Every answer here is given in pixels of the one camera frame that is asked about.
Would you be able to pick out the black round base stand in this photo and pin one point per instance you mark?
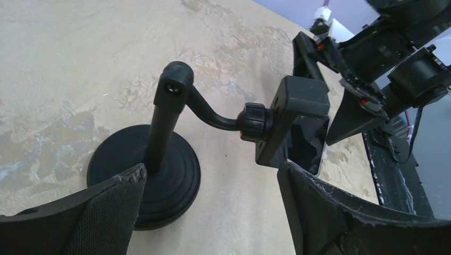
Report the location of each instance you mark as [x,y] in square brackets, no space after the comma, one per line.
[174,172]

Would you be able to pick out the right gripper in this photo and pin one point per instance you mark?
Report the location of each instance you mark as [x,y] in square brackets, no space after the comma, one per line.
[359,60]

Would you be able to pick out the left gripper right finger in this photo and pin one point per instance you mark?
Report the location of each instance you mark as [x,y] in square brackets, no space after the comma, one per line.
[324,219]

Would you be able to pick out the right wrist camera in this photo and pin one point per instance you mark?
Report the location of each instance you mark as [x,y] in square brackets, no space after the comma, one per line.
[323,27]

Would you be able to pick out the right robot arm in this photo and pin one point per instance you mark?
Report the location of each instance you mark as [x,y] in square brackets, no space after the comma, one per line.
[416,77]

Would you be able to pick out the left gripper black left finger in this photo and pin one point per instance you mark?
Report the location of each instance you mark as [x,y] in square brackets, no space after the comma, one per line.
[97,220]

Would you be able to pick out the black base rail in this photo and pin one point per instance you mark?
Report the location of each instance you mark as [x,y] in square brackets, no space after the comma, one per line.
[398,186]

